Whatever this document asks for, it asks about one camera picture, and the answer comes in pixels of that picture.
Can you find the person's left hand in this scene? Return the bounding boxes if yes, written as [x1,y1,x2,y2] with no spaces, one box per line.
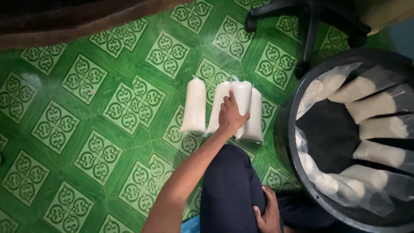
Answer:
[218,90,251,135]

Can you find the person's right hand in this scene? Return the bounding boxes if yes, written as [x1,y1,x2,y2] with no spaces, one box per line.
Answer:
[252,185,282,233]

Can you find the long white plastic bag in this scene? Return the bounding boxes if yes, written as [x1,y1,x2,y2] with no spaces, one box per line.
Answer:
[179,76,207,135]
[206,80,232,135]
[230,76,253,140]
[241,85,264,145]

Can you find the person's dark blue trousers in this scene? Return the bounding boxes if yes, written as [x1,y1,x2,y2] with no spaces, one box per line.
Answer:
[199,144,338,233]

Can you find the large black plastic bucket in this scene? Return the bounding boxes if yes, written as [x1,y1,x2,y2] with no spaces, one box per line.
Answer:
[274,47,414,233]

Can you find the blue cloth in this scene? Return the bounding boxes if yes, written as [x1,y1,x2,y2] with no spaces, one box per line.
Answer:
[181,215,201,233]

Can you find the black office chair base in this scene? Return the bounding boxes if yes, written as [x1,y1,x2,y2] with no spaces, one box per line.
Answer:
[244,0,372,80]

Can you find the brown fuzzy rug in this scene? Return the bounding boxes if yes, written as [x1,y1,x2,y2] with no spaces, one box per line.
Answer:
[0,0,192,51]

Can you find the ring of white bags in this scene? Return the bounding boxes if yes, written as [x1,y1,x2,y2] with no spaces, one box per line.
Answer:
[295,62,414,217]

